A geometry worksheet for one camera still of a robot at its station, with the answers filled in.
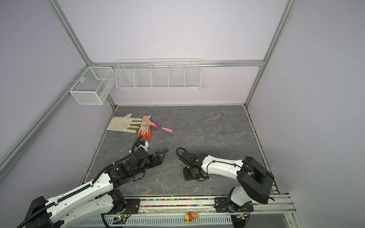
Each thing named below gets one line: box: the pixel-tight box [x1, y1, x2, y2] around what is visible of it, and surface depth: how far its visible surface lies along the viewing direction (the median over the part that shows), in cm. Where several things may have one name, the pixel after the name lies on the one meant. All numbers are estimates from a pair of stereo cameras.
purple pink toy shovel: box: [152, 121, 174, 133], surface depth 107 cm
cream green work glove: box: [106, 113, 144, 134], surface depth 111 cm
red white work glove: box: [137, 114, 159, 140], surface depth 107 cm
